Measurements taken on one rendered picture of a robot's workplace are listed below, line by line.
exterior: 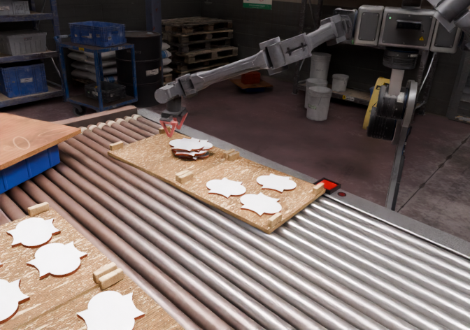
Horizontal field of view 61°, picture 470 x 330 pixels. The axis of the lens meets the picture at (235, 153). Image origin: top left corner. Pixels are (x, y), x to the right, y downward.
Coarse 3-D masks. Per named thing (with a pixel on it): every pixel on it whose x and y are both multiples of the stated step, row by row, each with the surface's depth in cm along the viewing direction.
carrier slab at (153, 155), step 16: (128, 144) 174; (144, 144) 174; (160, 144) 175; (128, 160) 159; (144, 160) 160; (160, 160) 160; (176, 160) 161; (192, 160) 161; (208, 160) 162; (224, 160) 162; (160, 176) 148
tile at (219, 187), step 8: (208, 184) 142; (216, 184) 142; (224, 184) 142; (232, 184) 143; (240, 184) 143; (208, 192) 137; (216, 192) 137; (224, 192) 137; (232, 192) 137; (240, 192) 137
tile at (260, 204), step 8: (240, 200) 133; (248, 200) 133; (256, 200) 133; (264, 200) 133; (272, 200) 134; (248, 208) 128; (256, 208) 128; (264, 208) 129; (272, 208) 129; (280, 208) 129
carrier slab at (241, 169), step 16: (240, 160) 163; (208, 176) 149; (224, 176) 150; (240, 176) 150; (256, 176) 151; (288, 176) 152; (192, 192) 138; (256, 192) 139; (272, 192) 140; (288, 192) 140; (304, 192) 141; (320, 192) 141; (224, 208) 130; (240, 208) 130; (288, 208) 131; (256, 224) 122
